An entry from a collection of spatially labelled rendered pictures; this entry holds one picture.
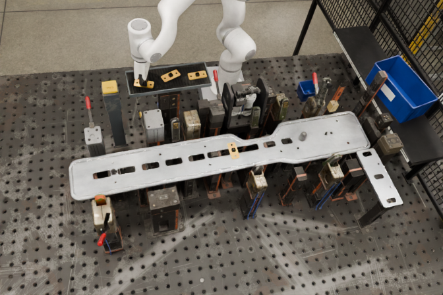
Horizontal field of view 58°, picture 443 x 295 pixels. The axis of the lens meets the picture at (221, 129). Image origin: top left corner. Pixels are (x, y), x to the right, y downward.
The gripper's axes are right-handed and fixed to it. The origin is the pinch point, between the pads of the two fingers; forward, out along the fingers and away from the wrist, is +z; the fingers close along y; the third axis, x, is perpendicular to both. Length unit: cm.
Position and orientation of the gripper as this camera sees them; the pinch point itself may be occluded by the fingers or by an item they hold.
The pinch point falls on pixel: (144, 80)
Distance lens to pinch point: 177.3
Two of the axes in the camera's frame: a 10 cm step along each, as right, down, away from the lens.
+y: -0.9, 8.3, -5.5
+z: -1.1, 5.4, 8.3
